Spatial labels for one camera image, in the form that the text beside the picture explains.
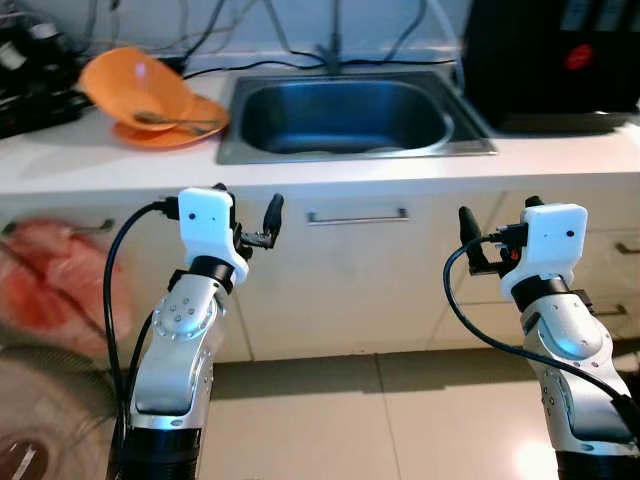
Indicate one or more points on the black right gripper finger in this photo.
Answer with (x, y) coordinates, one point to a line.
(469, 228)
(534, 203)

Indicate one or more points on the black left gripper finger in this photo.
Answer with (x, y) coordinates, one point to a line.
(273, 212)
(221, 190)

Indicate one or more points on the orange plastic plate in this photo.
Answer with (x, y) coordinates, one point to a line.
(205, 135)

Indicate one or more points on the orange plastic bowl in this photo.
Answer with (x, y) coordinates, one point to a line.
(125, 80)

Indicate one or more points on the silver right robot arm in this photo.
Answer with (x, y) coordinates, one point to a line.
(575, 350)

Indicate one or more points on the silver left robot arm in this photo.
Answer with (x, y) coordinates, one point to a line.
(180, 340)

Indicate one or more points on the black kitchen appliance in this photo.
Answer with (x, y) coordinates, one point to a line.
(550, 70)

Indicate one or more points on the metal spoon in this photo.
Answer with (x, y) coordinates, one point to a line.
(150, 118)

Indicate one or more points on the stainless steel sink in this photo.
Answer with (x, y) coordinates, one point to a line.
(340, 110)

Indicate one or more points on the metal faucet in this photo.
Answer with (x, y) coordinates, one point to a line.
(333, 40)

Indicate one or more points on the red plastic bag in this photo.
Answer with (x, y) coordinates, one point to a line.
(50, 280)

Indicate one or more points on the black power strip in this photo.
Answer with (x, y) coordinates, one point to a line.
(40, 112)

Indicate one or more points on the black battery charger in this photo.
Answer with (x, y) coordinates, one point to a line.
(30, 55)

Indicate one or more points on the grey floor fan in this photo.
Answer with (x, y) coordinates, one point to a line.
(40, 420)

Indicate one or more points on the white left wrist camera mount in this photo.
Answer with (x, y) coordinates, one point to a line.
(210, 230)

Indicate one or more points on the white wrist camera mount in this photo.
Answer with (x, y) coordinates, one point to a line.
(550, 245)
(210, 230)

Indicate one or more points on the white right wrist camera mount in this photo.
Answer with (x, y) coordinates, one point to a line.
(550, 245)

